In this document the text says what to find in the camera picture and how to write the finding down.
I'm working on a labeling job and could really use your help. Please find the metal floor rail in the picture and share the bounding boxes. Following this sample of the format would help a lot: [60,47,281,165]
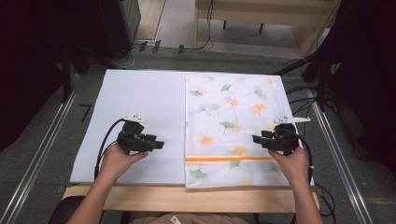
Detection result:
[0,74,82,224]
[305,88,375,224]

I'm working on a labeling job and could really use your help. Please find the white board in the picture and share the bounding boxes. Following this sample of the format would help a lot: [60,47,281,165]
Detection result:
[69,68,315,188]

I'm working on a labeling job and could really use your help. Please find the black floor cables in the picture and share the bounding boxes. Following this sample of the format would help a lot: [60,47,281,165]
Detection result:
[283,85,319,117]

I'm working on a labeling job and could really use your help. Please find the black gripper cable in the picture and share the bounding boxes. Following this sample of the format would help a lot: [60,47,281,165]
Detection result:
[93,118,127,180]
[288,128,314,188]

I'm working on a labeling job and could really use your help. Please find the white cable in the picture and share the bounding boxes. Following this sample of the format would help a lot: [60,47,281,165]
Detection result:
[112,46,137,70]

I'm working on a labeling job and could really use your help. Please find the black curtain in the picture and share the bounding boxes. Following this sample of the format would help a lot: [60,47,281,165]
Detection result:
[0,0,106,153]
[320,0,396,175]

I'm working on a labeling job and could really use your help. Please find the black metal stand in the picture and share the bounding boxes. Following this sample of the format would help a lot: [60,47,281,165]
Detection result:
[60,46,73,105]
[273,54,332,112]

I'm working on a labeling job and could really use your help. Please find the black cabinet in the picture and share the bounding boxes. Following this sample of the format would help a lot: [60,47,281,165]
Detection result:
[98,0,142,61]

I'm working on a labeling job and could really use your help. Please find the wooden table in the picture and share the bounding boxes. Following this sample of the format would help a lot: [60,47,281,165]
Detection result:
[63,184,320,215]

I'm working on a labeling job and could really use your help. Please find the person's tan clothing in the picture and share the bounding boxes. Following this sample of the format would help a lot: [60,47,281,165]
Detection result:
[128,212,257,224]

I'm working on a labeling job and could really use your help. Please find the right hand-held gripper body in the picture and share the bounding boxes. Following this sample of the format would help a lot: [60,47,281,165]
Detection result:
[267,115,312,156]

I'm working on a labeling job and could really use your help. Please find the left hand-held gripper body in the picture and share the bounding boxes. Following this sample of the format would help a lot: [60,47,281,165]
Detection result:
[116,114,150,156]

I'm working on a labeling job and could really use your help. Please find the person's left hand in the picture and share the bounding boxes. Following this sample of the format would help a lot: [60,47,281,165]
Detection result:
[98,143,149,183]

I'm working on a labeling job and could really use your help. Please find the person's right hand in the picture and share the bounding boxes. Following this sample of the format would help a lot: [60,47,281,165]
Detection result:
[267,147,310,188]

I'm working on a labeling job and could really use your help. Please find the black cable with plug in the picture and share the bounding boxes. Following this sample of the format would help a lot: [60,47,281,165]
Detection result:
[177,0,217,55]

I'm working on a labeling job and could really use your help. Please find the leaf-print zip bag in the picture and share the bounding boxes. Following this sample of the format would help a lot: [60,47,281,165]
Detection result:
[184,75,295,189]

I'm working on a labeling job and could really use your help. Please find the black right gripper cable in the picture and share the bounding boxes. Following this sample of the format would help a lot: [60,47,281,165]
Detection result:
[288,128,314,188]

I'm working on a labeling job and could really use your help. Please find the black looped floor cable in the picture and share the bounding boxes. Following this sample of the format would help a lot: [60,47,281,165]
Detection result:
[313,182,338,218]

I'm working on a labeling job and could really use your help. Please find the wooden bench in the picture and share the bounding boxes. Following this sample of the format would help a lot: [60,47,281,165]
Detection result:
[193,0,343,58]

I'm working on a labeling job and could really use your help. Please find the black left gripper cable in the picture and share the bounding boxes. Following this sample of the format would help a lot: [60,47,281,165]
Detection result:
[93,118,127,180]

